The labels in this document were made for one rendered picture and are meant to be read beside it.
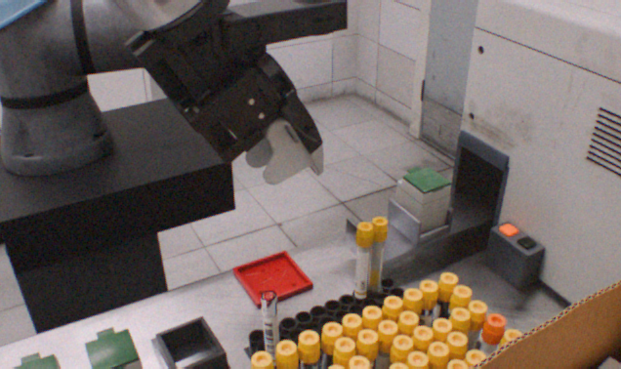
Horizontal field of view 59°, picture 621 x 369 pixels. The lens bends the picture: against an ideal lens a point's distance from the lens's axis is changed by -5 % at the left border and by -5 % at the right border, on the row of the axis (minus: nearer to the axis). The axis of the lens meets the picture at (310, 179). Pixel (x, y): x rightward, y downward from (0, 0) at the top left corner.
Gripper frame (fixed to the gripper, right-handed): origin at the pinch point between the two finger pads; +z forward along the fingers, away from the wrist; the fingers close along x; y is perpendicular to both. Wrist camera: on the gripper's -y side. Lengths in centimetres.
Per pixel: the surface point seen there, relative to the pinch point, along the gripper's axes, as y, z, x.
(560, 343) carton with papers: -2.5, 7.6, 25.3
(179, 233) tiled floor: 33, 100, -137
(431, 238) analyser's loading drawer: -5.2, 17.4, 3.0
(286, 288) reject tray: 10.7, 12.9, -2.0
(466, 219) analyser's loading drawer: -10.6, 20.7, 2.1
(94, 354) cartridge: 26.0, -3.3, 3.8
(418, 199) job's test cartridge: -6.4, 12.2, 1.9
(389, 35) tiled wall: -107, 130, -189
